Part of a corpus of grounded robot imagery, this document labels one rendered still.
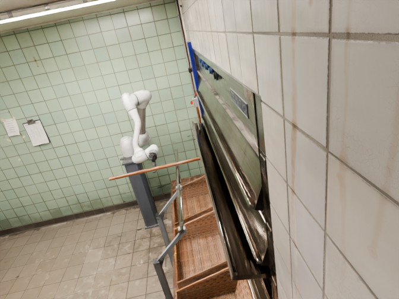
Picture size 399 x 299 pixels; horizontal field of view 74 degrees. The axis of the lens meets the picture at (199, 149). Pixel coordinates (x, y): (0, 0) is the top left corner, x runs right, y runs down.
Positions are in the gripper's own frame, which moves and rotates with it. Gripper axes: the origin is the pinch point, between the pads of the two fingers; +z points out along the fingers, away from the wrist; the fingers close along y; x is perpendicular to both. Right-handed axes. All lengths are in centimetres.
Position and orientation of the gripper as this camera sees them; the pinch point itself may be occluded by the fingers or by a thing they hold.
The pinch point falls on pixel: (152, 165)
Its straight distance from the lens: 249.8
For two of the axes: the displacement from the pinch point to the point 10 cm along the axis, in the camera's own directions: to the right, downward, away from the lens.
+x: -9.8, 2.1, -0.3
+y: 1.8, 8.8, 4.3
